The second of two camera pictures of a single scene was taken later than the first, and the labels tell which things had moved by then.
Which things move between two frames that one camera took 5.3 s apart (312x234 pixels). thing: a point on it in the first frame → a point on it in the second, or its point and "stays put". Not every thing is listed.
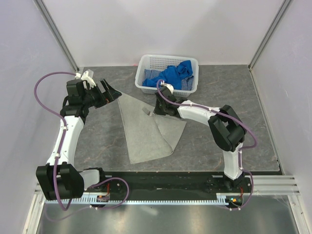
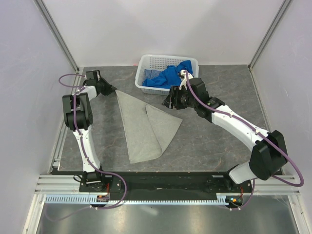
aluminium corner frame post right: (283, 8) stays put
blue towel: (173, 75) stays put
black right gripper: (157, 110) → (169, 102)
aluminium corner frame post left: (57, 32) stays put
